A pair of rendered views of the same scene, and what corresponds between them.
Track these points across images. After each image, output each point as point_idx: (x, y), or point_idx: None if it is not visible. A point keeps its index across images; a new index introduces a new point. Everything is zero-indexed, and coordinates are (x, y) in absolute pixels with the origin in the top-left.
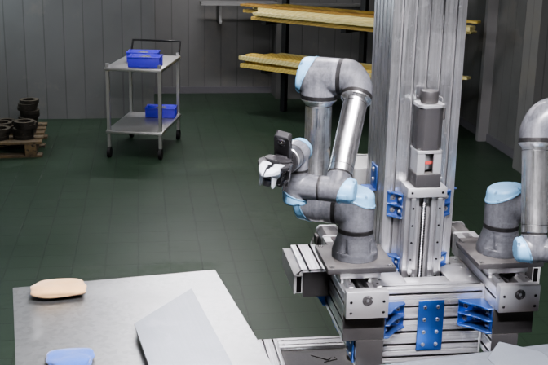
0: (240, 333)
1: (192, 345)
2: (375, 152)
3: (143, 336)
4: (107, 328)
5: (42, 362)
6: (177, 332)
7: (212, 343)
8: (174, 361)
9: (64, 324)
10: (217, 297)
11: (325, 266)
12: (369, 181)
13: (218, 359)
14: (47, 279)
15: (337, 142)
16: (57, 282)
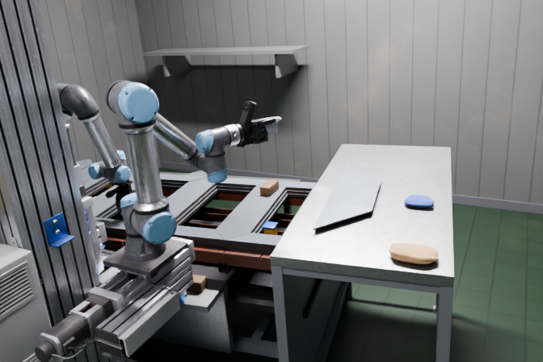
0: (311, 203)
1: (348, 192)
2: (47, 207)
3: (371, 201)
4: (388, 221)
5: (435, 208)
6: (350, 200)
7: (337, 191)
8: (364, 187)
9: (416, 229)
10: (297, 229)
11: (183, 247)
12: (39, 249)
13: (342, 184)
14: (421, 256)
15: (180, 132)
16: (414, 248)
